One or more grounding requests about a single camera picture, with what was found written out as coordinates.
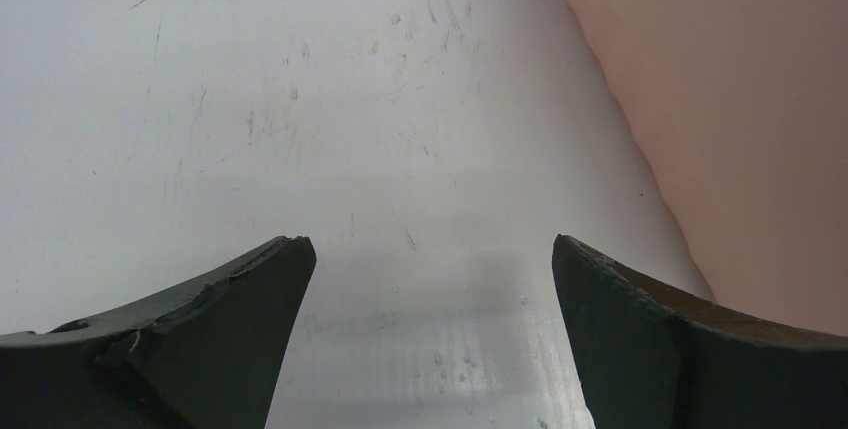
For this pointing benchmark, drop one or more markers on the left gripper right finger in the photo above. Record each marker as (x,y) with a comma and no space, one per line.
(649,355)

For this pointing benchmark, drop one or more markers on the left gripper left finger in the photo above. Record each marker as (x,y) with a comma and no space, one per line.
(205,353)

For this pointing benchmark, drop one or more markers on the pink plastic bin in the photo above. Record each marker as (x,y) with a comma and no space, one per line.
(740,109)

